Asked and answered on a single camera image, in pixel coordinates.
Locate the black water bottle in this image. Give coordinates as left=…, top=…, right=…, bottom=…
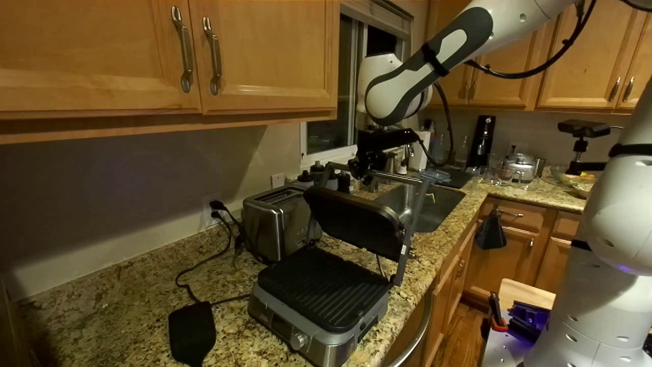
left=334, top=169, right=355, bottom=195

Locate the stainless steel toaster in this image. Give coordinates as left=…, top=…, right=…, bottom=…
left=241, top=186, right=323, bottom=265

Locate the wooden base cabinet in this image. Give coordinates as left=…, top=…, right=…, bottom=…
left=420, top=221, right=482, bottom=367
left=464, top=195, right=587, bottom=310

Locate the black hanging cloth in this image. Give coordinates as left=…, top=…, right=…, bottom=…
left=474, top=209, right=509, bottom=251

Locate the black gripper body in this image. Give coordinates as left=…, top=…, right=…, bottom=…
left=355, top=126, right=421, bottom=168

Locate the white framed window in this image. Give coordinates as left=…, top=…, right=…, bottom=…
left=304, top=0, right=416, bottom=160

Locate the wooden corner wall cabinet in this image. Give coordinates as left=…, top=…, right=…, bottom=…
left=425, top=0, right=652, bottom=115

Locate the steel kettle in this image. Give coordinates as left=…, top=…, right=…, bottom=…
left=500, top=142, right=544, bottom=184

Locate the curved steel dishwasher handle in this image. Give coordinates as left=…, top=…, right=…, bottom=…
left=384, top=292, right=437, bottom=367

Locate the steel cabinet door handle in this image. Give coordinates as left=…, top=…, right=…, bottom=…
left=200, top=14, right=227, bottom=97
left=169, top=5, right=197, bottom=95

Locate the light wooden board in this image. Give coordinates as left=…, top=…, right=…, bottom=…
left=497, top=276, right=558, bottom=314

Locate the white paper towel roll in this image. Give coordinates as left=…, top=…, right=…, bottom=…
left=411, top=129, right=434, bottom=173

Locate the black power cable with plug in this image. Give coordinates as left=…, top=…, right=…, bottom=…
left=173, top=197, right=255, bottom=305

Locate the black box with purple light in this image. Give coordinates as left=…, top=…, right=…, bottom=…
left=507, top=300, right=555, bottom=339

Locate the stainless steel contact grill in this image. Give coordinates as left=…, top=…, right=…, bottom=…
left=247, top=161, right=437, bottom=367

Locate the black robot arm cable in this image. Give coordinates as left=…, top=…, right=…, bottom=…
left=416, top=0, right=600, bottom=169

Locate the black power adapter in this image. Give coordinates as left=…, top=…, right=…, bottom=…
left=168, top=300, right=220, bottom=367

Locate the stainless steel sink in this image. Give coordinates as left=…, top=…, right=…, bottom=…
left=375, top=181, right=469, bottom=234

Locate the wooden wall cabinet door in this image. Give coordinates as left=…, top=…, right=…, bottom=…
left=0, top=0, right=204, bottom=117
left=190, top=0, right=342, bottom=115

